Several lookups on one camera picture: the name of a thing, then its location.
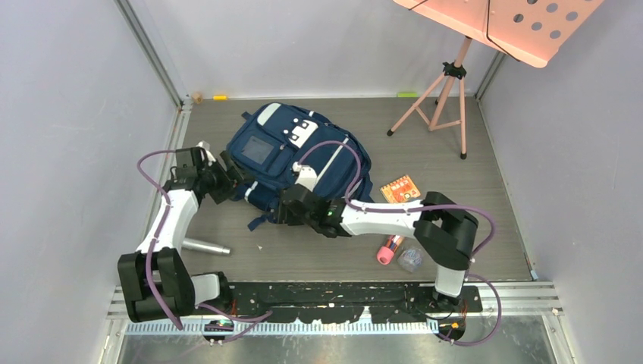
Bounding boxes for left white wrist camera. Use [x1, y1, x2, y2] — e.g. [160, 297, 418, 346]
[196, 140, 217, 166]

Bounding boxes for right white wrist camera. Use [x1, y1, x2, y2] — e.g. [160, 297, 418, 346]
[292, 162, 318, 192]

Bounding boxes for small wooden block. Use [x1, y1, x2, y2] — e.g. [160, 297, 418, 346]
[191, 92, 204, 104]

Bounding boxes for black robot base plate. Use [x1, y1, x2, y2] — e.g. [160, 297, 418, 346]
[206, 281, 482, 324]

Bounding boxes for clear bag of clips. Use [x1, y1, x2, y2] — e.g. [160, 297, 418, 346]
[397, 247, 423, 273]

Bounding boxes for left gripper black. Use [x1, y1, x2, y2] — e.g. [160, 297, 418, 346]
[199, 152, 253, 204]

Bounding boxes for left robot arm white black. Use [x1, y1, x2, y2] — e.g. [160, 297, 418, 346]
[117, 142, 247, 330]

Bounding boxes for silver metal bottle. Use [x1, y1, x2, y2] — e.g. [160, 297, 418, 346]
[182, 238, 231, 256]

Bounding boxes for small orange booklet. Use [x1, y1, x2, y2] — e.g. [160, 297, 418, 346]
[380, 174, 422, 203]

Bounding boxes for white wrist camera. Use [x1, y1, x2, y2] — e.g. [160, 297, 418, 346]
[196, 140, 217, 166]
[292, 162, 318, 192]

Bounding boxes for pink music stand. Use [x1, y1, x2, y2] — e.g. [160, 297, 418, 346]
[385, 0, 607, 161]

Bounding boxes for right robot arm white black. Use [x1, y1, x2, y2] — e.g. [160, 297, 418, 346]
[280, 184, 478, 312]

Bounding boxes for navy blue backpack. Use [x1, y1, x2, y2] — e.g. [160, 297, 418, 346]
[226, 102, 373, 231]

